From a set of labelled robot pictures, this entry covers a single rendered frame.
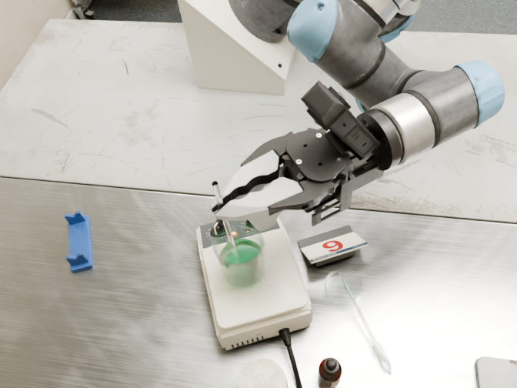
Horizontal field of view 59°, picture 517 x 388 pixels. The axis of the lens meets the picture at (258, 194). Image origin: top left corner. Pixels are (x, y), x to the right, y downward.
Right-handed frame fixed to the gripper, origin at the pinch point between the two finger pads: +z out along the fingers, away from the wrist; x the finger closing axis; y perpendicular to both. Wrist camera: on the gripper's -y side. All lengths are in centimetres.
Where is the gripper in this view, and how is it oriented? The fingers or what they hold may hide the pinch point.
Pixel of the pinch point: (223, 203)
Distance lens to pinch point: 47.4
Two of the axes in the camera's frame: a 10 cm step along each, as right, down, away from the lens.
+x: -4.7, -7.1, 5.3
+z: -8.8, 4.3, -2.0
